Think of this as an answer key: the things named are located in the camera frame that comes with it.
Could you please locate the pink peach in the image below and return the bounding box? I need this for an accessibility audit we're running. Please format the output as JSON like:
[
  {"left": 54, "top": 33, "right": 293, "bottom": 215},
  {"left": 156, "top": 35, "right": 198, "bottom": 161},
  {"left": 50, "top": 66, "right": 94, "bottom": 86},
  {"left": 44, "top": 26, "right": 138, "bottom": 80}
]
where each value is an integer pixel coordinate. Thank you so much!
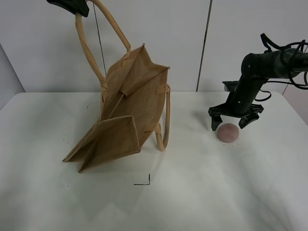
[{"left": 217, "top": 123, "right": 240, "bottom": 143}]

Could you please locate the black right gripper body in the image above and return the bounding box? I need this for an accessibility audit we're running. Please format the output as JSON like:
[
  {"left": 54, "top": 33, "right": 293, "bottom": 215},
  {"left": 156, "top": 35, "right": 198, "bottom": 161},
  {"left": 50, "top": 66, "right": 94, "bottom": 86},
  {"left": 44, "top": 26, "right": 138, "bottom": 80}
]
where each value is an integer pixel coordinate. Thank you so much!
[{"left": 208, "top": 101, "right": 264, "bottom": 118}]

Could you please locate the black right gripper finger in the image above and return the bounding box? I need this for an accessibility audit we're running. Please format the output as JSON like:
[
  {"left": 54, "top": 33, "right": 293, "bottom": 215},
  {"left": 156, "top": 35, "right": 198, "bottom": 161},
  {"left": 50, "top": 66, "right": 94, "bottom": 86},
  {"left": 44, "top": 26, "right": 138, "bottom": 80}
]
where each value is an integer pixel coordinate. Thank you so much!
[
  {"left": 210, "top": 115, "right": 223, "bottom": 131},
  {"left": 239, "top": 112, "right": 259, "bottom": 129}
]

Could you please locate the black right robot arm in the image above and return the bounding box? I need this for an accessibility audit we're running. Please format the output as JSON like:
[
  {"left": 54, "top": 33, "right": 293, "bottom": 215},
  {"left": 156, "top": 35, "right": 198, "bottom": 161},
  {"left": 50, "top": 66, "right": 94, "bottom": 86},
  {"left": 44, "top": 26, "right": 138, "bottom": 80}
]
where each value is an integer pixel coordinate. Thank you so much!
[{"left": 208, "top": 48, "right": 308, "bottom": 131}]

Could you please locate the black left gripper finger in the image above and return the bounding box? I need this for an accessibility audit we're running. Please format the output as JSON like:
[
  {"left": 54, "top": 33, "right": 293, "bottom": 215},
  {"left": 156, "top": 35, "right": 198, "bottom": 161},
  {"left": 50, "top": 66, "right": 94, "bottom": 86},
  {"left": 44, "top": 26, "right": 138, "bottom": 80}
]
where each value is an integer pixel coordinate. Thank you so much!
[{"left": 47, "top": 0, "right": 89, "bottom": 17}]

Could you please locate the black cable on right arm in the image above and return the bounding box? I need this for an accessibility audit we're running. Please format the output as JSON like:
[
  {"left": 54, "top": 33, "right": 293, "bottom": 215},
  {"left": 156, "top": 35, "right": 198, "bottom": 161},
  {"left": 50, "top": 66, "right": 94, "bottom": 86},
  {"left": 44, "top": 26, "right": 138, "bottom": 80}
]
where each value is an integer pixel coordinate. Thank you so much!
[{"left": 255, "top": 33, "right": 308, "bottom": 103}]

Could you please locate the brown linen tote bag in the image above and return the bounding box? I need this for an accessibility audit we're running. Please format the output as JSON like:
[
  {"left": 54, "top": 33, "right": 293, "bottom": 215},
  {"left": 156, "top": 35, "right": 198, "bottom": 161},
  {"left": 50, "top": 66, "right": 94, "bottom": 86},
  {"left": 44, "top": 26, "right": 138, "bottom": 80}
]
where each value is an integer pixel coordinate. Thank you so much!
[{"left": 64, "top": 0, "right": 171, "bottom": 172}]

